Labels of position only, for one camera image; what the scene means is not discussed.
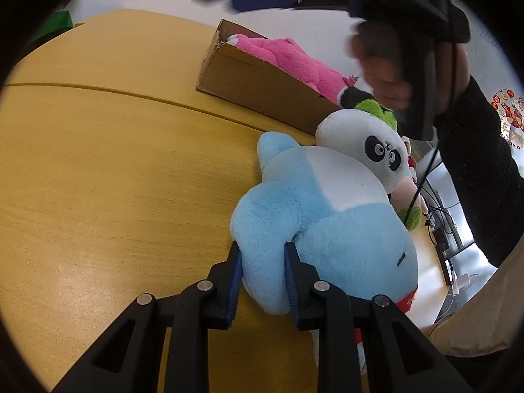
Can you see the person's right forearm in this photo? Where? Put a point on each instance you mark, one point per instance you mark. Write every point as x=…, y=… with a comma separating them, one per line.
x=479, y=151

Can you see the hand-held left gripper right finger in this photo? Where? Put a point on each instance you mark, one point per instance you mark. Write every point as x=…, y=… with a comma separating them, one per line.
x=291, y=282

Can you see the cardboard box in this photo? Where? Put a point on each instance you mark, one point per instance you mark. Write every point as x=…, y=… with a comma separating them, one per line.
x=245, y=77

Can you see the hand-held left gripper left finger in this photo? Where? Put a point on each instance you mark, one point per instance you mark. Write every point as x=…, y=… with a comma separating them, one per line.
x=236, y=278

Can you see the light blue plush toy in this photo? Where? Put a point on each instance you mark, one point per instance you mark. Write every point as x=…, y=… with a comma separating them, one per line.
x=327, y=213

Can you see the pink plush toy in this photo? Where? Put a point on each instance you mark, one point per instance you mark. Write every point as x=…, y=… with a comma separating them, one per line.
x=294, y=61

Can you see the person's right hand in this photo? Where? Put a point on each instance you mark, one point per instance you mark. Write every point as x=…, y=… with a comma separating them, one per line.
x=385, y=69

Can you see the tan cloth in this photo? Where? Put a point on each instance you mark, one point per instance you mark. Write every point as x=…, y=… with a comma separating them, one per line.
x=483, y=315

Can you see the green stand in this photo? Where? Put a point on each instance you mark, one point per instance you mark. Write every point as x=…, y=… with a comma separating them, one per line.
x=61, y=19

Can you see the round wall sticker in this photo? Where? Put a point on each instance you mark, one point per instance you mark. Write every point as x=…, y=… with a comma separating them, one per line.
x=509, y=110

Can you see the panda plush toy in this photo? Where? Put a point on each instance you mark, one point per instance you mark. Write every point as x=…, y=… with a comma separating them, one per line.
x=356, y=143

